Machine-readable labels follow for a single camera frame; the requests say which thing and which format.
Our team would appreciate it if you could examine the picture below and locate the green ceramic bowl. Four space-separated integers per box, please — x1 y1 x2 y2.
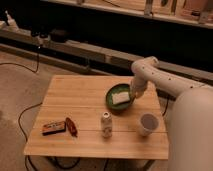
105 83 134 110

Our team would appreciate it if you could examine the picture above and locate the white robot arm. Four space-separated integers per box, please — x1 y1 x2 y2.
130 56 213 171

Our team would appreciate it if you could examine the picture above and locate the beige sponge in bowl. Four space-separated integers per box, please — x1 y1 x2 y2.
112 92 130 105

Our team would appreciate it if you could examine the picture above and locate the small white bottle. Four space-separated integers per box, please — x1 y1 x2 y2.
101 112 112 138

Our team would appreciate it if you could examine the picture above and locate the wooden table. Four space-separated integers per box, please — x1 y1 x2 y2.
24 75 168 160

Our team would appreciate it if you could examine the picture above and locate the red brown packet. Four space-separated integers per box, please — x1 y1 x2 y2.
66 117 78 137

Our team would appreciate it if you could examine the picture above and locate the white plastic cup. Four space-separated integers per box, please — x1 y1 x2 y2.
139 113 159 136

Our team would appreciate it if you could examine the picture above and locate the black round device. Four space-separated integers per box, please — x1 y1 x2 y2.
50 29 69 43

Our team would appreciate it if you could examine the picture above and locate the white spray bottle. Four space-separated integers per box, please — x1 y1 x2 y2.
5 11 19 32

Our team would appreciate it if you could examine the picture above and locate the black floor cable left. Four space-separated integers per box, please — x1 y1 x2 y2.
0 46 81 171

